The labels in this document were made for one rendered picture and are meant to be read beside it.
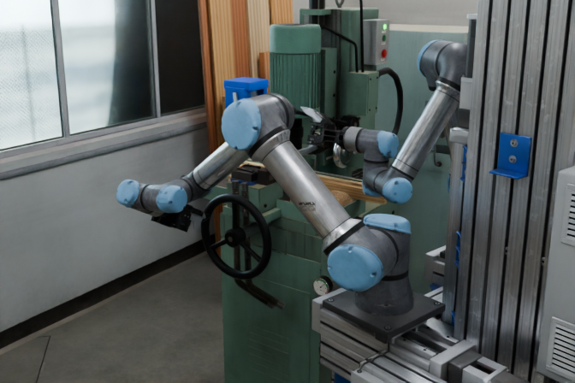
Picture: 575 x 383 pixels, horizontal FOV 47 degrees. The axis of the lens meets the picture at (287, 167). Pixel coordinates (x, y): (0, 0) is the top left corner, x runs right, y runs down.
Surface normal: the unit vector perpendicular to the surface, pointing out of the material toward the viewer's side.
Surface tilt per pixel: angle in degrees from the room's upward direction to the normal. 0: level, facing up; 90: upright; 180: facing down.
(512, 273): 90
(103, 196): 90
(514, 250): 90
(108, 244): 90
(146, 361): 0
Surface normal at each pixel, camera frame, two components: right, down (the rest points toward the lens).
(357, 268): -0.44, 0.33
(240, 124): -0.60, 0.11
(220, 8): 0.82, 0.09
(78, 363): 0.00, -0.97
